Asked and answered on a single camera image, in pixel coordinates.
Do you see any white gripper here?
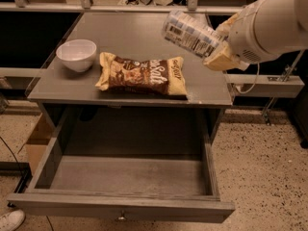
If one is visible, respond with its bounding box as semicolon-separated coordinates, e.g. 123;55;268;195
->
203;0;279;71

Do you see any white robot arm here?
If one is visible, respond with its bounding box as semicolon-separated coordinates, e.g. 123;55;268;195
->
203;0;308;71

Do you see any grey cabinet with top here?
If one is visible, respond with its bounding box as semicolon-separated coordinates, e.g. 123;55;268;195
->
28;13;232;138

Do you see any open grey top drawer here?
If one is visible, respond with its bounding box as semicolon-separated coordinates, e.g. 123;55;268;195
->
8;107;235;223

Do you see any brown yellow chip bag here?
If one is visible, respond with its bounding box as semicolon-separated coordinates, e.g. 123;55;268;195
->
95;52;187;97

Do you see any white ceramic bowl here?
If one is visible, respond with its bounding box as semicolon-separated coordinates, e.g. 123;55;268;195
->
56;39;97;72

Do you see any cardboard box on floor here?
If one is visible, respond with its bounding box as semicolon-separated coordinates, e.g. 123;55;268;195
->
20;115;54;174

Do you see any white sneaker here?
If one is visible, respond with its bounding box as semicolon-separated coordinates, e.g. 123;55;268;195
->
0;210;25;231

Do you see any metal railing frame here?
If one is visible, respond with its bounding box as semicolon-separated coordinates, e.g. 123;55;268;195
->
0;0;308;98

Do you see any white cable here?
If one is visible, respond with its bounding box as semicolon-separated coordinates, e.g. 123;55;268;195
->
233;61;260;95

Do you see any black floor cable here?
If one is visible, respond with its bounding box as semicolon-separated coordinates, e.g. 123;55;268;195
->
0;137;25;178

